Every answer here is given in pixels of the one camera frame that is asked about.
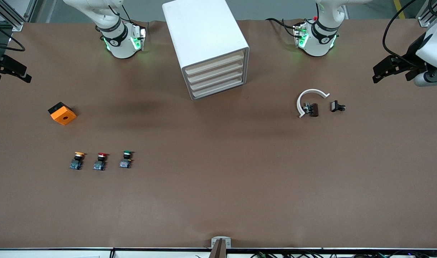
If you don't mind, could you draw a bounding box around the yellow push button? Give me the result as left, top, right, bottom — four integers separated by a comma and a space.
69, 151, 85, 170

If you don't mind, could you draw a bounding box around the arm base connector panel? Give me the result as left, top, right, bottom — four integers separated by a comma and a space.
130, 24, 147, 51

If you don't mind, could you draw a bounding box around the red push button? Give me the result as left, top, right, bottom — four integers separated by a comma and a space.
93, 152, 109, 171

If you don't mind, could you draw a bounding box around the green push button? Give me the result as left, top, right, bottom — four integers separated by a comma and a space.
119, 150, 134, 169

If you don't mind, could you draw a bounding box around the orange box with hole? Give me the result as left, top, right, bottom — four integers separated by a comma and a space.
48, 102, 77, 126

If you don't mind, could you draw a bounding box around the small brown black connector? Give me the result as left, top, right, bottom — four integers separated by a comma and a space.
302, 102, 319, 118

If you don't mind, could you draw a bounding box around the brown table cover mat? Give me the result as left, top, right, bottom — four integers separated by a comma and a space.
0, 18, 437, 249

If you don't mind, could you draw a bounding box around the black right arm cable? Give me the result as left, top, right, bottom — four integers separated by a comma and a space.
0, 21, 26, 52

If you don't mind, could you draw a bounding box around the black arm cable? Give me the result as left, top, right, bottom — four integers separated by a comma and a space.
0, 21, 26, 52
382, 0, 421, 68

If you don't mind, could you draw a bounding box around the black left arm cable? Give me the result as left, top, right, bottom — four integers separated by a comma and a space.
382, 0, 421, 68

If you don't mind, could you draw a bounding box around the aluminium frame post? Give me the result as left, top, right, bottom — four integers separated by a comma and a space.
417, 0, 437, 28
0, 0, 38, 32

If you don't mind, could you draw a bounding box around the white curved ring piece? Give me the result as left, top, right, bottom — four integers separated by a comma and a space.
296, 89, 330, 118

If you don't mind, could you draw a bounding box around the black base power cable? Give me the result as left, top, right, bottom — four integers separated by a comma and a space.
266, 17, 299, 38

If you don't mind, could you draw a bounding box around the white table edge rail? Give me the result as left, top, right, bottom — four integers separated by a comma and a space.
0, 247, 437, 258

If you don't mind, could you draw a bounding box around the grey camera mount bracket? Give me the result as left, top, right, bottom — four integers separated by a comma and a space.
209, 236, 232, 258

